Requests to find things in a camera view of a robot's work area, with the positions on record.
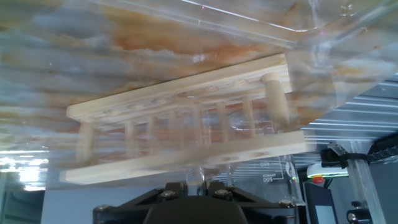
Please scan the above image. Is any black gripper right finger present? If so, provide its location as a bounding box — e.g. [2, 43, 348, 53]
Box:
[205, 182, 296, 224]

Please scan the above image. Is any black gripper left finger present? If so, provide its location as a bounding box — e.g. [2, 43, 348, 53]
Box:
[93, 182, 187, 224]

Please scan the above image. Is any clear glass test tube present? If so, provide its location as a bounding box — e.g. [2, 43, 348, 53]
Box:
[185, 105, 208, 189]

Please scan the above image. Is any wooden test tube rack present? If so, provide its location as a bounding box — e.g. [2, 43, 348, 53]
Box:
[58, 52, 315, 186]

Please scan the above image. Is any clear glass beaker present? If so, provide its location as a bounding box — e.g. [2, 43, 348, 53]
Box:
[229, 123, 307, 207]

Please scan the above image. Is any black pendant with screen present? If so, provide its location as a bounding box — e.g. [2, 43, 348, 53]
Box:
[303, 182, 340, 224]

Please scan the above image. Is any emergency stop button box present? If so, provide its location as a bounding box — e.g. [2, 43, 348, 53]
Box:
[306, 163, 349, 185]

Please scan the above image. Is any black knob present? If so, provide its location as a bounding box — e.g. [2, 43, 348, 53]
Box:
[346, 201, 371, 224]

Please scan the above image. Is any orange marble pattern mat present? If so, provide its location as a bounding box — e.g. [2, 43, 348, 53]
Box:
[0, 0, 398, 187]

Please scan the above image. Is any clear plastic tray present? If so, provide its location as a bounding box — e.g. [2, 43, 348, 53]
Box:
[90, 0, 398, 54]

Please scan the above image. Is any black strap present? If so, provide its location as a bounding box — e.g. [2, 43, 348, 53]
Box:
[320, 133, 398, 169]

